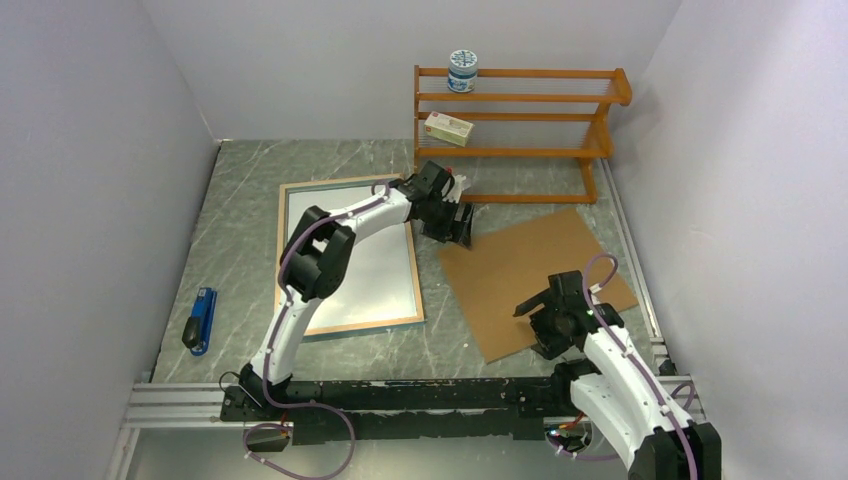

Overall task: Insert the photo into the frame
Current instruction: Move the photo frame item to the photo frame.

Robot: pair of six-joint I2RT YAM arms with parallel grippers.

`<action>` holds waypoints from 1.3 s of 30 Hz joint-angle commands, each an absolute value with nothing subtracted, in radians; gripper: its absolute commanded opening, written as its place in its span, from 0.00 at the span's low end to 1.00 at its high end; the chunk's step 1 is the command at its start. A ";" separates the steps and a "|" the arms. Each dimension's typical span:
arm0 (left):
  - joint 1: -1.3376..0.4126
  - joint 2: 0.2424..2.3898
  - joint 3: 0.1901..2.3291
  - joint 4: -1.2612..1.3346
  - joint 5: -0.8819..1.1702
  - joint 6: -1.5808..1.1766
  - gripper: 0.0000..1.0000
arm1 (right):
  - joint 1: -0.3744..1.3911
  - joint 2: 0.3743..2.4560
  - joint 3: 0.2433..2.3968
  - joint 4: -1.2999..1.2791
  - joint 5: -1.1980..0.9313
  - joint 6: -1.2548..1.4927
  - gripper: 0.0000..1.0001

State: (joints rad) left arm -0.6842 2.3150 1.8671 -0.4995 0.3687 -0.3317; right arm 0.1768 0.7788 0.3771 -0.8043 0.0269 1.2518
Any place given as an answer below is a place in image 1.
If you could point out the small white green box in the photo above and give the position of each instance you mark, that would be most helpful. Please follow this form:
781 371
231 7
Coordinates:
448 129

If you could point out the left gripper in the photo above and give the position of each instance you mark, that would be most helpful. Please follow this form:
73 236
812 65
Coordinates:
452 232

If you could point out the hot air balloon photo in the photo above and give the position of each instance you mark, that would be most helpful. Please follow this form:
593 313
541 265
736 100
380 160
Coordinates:
381 288

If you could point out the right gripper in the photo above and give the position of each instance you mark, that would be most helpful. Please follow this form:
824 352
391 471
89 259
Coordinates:
548 345

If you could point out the blue white ceramic jar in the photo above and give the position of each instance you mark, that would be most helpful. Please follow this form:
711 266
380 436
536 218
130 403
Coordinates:
462 71

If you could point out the orange wooden shelf rack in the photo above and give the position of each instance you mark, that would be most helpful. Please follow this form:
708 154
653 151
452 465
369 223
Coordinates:
560 114

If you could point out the brown cardboard backing board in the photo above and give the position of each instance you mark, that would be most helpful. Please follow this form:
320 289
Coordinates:
506 267

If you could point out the blue stapler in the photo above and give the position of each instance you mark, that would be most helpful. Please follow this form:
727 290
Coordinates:
196 334

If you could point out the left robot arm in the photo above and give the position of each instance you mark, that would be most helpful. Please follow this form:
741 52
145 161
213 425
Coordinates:
316 257

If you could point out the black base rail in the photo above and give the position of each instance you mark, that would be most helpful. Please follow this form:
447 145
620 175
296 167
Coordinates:
322 411

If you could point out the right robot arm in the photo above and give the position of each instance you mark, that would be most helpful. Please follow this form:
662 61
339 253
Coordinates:
653 435

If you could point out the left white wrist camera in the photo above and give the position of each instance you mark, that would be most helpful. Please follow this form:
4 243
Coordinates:
455 187

